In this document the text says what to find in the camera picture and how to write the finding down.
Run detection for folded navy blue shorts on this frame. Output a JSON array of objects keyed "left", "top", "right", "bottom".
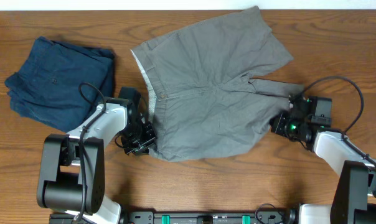
[{"left": 4, "top": 37, "right": 115, "bottom": 133}]

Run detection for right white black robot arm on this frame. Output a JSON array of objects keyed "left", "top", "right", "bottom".
[{"left": 270, "top": 110, "right": 376, "bottom": 224}]

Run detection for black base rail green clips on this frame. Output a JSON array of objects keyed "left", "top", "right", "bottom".
[{"left": 115, "top": 203, "right": 299, "bottom": 224}]

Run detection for grey cotton shorts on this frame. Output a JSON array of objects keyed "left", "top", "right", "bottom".
[{"left": 131, "top": 6, "right": 303, "bottom": 162}]

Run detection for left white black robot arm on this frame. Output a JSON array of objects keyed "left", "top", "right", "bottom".
[{"left": 37, "top": 96, "right": 156, "bottom": 223}]

